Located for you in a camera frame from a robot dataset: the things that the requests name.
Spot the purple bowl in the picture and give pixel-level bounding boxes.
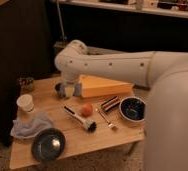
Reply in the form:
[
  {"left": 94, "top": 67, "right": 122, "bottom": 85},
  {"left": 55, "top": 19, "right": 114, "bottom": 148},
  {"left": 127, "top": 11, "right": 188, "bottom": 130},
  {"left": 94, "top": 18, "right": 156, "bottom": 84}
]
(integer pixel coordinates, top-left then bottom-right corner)
[{"left": 119, "top": 96, "right": 146, "bottom": 124}]

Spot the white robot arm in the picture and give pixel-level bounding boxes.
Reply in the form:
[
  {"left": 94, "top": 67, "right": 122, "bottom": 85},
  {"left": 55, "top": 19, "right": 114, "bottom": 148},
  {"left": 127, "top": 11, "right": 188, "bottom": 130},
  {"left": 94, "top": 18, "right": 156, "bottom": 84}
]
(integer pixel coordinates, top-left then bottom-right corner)
[{"left": 55, "top": 40, "right": 188, "bottom": 171}]

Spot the yellow plastic bin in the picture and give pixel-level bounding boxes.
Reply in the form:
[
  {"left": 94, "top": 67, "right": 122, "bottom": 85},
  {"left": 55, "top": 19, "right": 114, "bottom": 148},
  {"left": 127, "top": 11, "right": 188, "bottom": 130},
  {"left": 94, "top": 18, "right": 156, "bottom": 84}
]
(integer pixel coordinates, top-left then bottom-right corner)
[{"left": 80, "top": 75, "right": 133, "bottom": 98}]

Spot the blue grey sponge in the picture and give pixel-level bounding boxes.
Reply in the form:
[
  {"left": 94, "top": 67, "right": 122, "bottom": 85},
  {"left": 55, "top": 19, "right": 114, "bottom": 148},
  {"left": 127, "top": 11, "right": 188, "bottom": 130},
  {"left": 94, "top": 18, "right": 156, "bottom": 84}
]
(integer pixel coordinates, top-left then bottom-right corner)
[{"left": 59, "top": 83, "right": 82, "bottom": 98}]

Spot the metal fork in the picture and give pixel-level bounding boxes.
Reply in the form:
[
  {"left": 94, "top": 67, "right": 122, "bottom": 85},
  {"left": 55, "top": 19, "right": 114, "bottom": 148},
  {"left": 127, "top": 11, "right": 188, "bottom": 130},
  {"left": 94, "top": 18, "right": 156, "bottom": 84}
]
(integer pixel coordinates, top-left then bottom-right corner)
[{"left": 95, "top": 108, "right": 117, "bottom": 130}]

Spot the dark metal plate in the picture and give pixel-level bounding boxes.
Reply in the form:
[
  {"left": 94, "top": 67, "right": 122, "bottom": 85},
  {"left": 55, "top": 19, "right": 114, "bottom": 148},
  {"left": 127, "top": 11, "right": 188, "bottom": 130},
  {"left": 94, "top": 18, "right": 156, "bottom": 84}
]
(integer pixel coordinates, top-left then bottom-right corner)
[{"left": 31, "top": 128, "right": 65, "bottom": 162}]

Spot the striped block toy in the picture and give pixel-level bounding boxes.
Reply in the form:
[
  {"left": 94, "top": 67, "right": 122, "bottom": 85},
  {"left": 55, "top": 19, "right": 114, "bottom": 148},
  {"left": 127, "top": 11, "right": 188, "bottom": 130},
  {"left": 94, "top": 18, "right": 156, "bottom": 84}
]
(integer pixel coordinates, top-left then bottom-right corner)
[{"left": 100, "top": 96, "right": 120, "bottom": 112}]

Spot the white paper cup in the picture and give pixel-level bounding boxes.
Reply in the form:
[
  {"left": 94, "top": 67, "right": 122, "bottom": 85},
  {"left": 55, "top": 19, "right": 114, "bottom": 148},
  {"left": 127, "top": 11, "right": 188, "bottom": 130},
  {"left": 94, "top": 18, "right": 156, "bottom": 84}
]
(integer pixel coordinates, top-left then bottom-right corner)
[{"left": 16, "top": 94, "right": 34, "bottom": 112}]

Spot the grey cloth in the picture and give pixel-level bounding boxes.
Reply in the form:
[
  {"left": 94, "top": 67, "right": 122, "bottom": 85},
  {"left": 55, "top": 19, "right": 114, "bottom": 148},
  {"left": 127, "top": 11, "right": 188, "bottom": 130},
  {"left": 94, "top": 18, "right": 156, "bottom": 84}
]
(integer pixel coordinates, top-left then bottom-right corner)
[{"left": 10, "top": 112, "right": 54, "bottom": 139}]

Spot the small glass jar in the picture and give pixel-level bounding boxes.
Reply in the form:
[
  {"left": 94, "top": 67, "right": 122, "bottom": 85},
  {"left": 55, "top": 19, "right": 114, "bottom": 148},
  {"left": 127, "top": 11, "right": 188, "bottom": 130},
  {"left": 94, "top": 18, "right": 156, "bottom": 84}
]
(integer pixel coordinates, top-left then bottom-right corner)
[{"left": 19, "top": 77, "right": 34, "bottom": 91}]

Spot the dish brush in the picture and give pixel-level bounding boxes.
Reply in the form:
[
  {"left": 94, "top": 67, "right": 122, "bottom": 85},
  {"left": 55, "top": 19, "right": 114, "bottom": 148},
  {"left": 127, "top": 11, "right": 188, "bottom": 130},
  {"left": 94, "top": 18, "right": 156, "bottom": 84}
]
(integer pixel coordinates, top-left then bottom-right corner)
[{"left": 64, "top": 106, "right": 97, "bottom": 132}]

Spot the orange ball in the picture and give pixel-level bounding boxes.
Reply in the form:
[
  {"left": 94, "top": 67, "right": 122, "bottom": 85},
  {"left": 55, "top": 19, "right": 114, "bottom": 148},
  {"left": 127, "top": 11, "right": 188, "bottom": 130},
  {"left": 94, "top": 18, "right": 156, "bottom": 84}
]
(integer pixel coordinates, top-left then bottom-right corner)
[{"left": 81, "top": 103, "right": 93, "bottom": 117}]

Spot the metal can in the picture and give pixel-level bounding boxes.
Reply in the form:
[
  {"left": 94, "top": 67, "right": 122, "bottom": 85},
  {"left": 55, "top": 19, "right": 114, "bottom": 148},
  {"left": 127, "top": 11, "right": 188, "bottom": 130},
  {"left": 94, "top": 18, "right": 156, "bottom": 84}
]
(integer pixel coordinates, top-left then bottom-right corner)
[{"left": 55, "top": 83, "right": 63, "bottom": 98}]

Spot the wooden folding table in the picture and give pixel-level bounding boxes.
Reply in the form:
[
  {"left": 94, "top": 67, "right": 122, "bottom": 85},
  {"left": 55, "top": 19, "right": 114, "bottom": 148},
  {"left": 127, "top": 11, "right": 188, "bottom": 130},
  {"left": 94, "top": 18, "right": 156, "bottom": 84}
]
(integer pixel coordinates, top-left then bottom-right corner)
[{"left": 8, "top": 75, "right": 147, "bottom": 171}]

